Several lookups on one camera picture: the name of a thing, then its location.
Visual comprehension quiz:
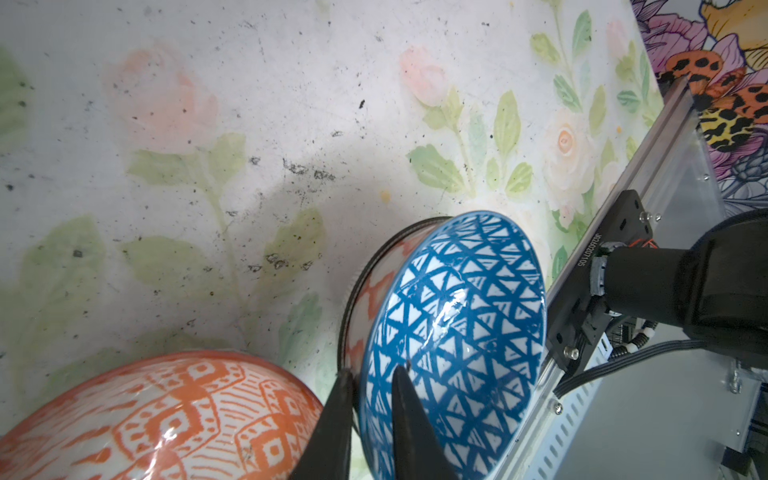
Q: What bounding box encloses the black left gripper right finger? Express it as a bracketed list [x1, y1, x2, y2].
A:
[392, 365, 457, 480]

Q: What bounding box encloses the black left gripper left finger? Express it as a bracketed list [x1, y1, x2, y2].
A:
[289, 369, 354, 480]

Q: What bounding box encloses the blue triangle pattern bowl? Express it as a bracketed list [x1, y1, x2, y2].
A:
[357, 211, 547, 479]

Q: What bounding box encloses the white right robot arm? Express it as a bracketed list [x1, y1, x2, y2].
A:
[590, 209, 767, 369]

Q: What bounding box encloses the orange patterned bowl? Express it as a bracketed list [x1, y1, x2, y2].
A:
[1, 351, 322, 479]

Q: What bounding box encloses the red patterned bowl under blue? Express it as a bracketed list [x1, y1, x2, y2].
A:
[337, 216, 451, 375]

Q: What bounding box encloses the white slotted cable duct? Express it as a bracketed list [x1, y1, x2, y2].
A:
[521, 335, 613, 480]

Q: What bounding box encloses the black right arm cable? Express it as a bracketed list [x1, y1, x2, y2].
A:
[551, 338, 709, 400]

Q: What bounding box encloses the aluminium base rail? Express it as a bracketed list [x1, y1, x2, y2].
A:
[493, 77, 725, 479]

